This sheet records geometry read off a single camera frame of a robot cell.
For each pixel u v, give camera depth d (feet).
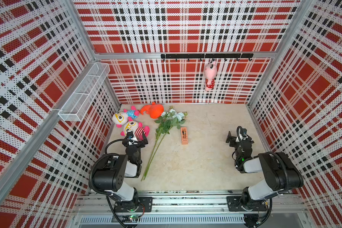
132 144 2.49
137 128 3.21
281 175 1.44
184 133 3.16
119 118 3.42
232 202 2.42
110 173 1.51
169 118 3.53
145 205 2.41
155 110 3.53
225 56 2.92
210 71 2.98
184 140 3.13
